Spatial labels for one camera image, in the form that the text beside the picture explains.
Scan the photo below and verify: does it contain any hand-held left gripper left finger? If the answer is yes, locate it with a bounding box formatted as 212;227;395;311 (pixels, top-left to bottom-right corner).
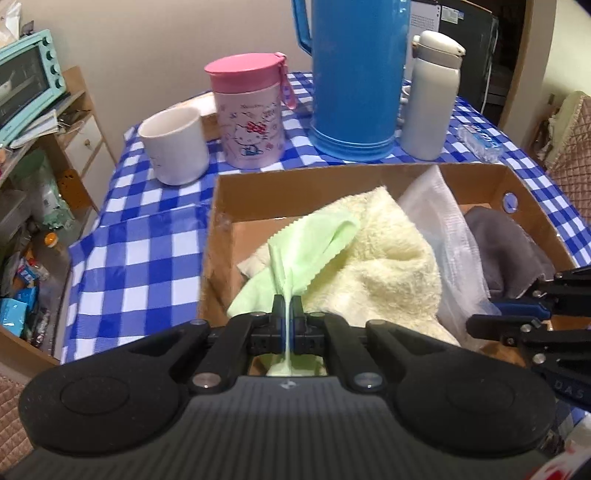
127;295;289;393

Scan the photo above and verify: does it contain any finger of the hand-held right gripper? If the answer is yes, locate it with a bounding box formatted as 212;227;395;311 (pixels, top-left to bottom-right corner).
496;269;591;319
465;313;591;366

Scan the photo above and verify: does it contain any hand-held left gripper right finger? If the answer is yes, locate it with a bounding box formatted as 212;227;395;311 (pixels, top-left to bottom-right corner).
290;295;462;393

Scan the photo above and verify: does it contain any dark grey cloth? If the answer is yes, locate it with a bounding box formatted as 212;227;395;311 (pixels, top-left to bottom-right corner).
463;206;556;300

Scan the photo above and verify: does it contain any white thin cloth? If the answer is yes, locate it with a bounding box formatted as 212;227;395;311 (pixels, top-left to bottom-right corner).
397;165;502;340

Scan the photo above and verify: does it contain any light green cloth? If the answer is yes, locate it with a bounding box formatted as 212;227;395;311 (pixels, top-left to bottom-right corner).
226;208;362;377

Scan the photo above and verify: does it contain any pale yellow towel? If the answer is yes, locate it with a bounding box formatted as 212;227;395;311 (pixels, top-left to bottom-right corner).
238;185;462;347

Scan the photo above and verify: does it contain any brown cardboard box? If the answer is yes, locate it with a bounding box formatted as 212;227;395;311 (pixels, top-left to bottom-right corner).
198;161;578;365

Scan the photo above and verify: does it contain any red white packet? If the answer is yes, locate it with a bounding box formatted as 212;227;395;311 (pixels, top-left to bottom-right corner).
531;438;591;480

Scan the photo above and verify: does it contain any beige quilted chair cover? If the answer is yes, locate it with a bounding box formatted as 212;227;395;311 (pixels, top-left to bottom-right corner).
531;90;591;222
0;373;44;464

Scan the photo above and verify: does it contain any blue white checkered tablecloth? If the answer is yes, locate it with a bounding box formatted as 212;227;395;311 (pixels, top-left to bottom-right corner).
54;69;591;444

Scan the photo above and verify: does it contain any blue tissue packet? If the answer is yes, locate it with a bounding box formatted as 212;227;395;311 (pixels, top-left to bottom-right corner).
457;122;506;162

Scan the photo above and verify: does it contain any pink cartoon cup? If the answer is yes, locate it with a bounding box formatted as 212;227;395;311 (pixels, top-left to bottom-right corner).
204;52;298;169

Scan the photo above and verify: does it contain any white mug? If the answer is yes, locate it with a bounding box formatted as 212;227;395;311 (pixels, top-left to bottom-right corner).
137;108;211;186

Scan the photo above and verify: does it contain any white thermos bottle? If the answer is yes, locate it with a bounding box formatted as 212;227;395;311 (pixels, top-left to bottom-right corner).
399;31;466;161

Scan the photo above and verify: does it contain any blue thermos jug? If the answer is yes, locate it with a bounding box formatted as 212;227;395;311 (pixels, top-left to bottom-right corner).
291;0;413;162

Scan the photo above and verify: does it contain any black cabinet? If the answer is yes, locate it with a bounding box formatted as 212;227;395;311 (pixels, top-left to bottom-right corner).
411;0;502;116

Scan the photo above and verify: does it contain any wooden shelf cabinet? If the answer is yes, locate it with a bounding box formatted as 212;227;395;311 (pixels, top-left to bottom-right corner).
0;65;118;241

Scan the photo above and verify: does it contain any teal toaster oven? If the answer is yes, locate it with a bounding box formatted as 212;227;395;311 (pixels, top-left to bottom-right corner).
0;30;68;144

